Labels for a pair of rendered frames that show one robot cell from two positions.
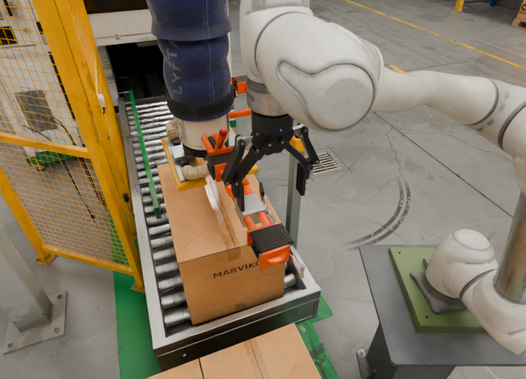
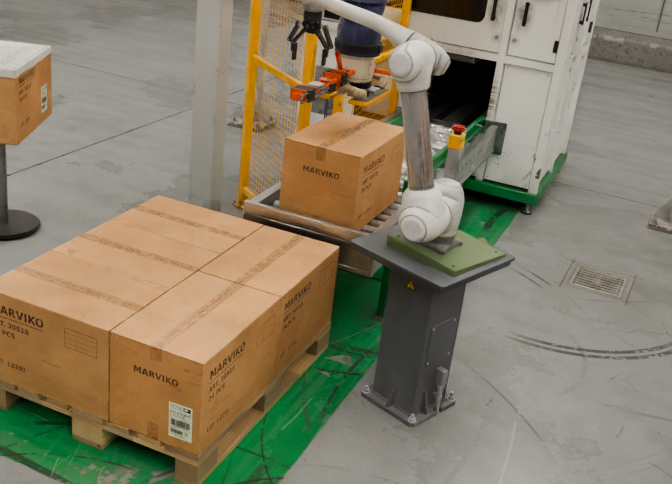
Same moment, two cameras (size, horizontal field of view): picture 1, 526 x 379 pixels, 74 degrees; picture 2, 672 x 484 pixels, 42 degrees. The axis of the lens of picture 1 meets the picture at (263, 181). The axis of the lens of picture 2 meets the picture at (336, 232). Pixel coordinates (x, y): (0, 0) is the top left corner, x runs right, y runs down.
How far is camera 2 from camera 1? 3.29 m
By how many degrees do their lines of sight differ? 39
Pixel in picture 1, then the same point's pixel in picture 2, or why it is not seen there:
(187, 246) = (298, 136)
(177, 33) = not seen: outside the picture
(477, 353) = (406, 264)
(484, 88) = (404, 32)
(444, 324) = (403, 242)
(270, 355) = (304, 244)
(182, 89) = (340, 30)
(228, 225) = (334, 141)
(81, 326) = not seen: hidden behind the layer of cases
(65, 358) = not seen: hidden behind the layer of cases
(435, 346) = (386, 251)
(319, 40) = not seen: outside the picture
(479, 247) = (441, 182)
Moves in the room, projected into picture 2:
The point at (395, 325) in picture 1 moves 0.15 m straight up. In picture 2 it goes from (379, 237) to (383, 204)
